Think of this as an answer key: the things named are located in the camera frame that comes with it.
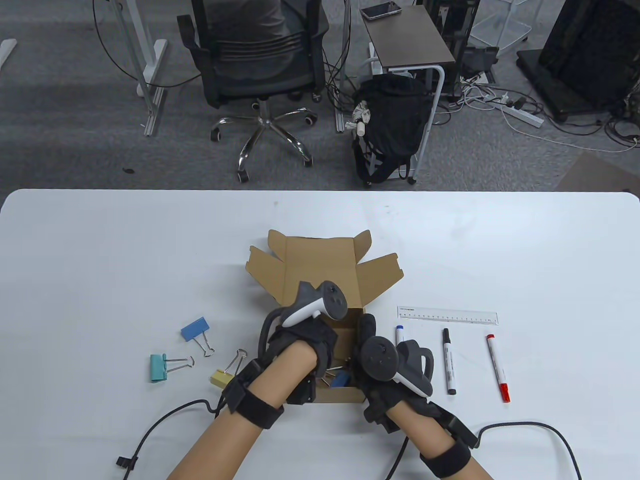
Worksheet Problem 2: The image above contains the person's right hand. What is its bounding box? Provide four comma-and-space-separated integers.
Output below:
350, 313, 436, 427

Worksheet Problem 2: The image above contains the person's left hand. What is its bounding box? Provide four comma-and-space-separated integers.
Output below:
266, 315, 340, 383

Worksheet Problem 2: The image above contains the brown cardboard mailer box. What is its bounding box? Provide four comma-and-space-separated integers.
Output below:
245, 229, 405, 405

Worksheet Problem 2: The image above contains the black whiteboard marker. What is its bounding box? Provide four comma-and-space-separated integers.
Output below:
441, 327, 458, 396

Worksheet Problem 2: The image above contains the yellow binder clip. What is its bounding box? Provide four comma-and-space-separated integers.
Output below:
210, 348, 249, 389

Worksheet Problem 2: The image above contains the clear plastic ruler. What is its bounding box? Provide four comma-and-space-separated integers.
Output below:
397, 306, 499, 326

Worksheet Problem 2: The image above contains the red whiteboard marker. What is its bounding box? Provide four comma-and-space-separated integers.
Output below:
486, 333, 512, 403

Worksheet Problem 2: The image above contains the teal binder clip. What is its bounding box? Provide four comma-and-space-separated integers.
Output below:
150, 353, 196, 384

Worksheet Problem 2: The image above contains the person's left forearm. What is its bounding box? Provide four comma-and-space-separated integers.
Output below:
167, 342, 319, 480

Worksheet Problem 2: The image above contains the black mesh office chair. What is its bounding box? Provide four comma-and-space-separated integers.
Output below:
176, 0, 331, 183

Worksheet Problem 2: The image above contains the grey left hand controller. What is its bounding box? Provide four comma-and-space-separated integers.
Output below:
257, 280, 349, 357

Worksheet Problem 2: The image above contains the grey hand controller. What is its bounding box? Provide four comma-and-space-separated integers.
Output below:
359, 336, 435, 399
257, 280, 349, 357

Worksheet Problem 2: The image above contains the grey right hand controller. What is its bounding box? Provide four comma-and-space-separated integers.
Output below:
359, 336, 435, 399

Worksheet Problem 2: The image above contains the white backpack charm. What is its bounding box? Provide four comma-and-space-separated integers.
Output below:
350, 100, 372, 137

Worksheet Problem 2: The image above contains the black backpack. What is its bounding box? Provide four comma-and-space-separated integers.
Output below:
351, 75, 435, 188

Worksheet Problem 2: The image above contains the white slim desk leg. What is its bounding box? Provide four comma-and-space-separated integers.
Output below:
334, 0, 352, 133

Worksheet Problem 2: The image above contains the white power strip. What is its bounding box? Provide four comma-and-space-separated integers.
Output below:
501, 102, 545, 129

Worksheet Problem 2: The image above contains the small dark-top side table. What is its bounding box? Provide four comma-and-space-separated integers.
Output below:
361, 5, 457, 187

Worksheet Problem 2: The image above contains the flat brown cardboard sheet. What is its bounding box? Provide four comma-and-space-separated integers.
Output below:
556, 151, 640, 193

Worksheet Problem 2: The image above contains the smartphone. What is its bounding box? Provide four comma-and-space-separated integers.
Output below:
360, 1, 404, 22

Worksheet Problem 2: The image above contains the black equipment rack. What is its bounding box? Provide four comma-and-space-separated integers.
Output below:
425, 0, 501, 98

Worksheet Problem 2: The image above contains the black monitor stand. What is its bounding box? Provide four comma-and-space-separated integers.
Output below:
516, 0, 640, 123

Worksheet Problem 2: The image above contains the black right wrist strap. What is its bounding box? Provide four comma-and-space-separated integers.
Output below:
419, 405, 478, 480

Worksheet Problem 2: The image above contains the black right glove cable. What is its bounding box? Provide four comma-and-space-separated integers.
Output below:
387, 422, 583, 480

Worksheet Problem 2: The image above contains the black glove cable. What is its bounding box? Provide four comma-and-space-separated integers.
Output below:
116, 399, 226, 480
387, 422, 583, 480

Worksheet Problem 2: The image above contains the black left glove cable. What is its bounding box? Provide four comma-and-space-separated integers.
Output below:
116, 399, 226, 480

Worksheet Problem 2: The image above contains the tangle of floor cables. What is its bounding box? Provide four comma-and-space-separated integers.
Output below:
440, 70, 640, 153

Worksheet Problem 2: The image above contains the white desk leg frame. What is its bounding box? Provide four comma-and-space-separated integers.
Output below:
105, 0, 169, 137

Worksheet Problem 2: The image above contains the white wire cart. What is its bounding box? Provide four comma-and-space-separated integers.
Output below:
470, 0, 532, 51

